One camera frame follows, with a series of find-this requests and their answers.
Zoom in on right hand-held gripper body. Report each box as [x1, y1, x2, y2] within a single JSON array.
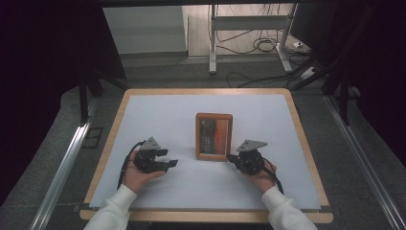
[[236, 139, 268, 175]]

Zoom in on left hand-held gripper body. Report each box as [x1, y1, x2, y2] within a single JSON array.
[[133, 136, 162, 174]]

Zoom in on orange wooden tray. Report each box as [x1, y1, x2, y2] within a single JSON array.
[[194, 112, 234, 162]]

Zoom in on person's left hand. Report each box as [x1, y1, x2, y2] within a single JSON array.
[[123, 150, 167, 195]]

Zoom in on person's right hand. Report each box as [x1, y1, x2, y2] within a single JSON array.
[[243, 158, 277, 195]]

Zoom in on white table mat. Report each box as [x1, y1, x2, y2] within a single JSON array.
[[89, 94, 322, 211]]

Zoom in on black floor plate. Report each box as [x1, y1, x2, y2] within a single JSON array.
[[81, 126, 104, 150]]

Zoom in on black metal stand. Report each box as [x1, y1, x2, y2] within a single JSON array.
[[78, 68, 129, 125], [288, 54, 353, 127]]

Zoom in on white power strip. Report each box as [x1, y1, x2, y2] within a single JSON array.
[[300, 66, 318, 81]]

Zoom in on white cabinet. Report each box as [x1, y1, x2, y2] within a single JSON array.
[[102, 5, 189, 56]]

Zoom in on dark curtain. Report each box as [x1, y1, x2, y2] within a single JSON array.
[[0, 0, 127, 207], [331, 0, 406, 161]]

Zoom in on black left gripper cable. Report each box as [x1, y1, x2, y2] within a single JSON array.
[[117, 141, 147, 191]]

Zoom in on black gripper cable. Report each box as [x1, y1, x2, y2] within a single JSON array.
[[262, 157, 284, 196], [117, 141, 147, 191]]

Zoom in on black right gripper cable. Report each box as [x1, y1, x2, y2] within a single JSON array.
[[262, 157, 284, 196]]

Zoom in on aluminium rail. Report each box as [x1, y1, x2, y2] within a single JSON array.
[[29, 99, 97, 230], [323, 95, 406, 230]]

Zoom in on black floor cable loops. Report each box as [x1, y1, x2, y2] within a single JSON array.
[[215, 29, 290, 56]]

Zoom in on white metal desk frame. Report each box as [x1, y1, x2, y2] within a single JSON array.
[[209, 3, 299, 75]]

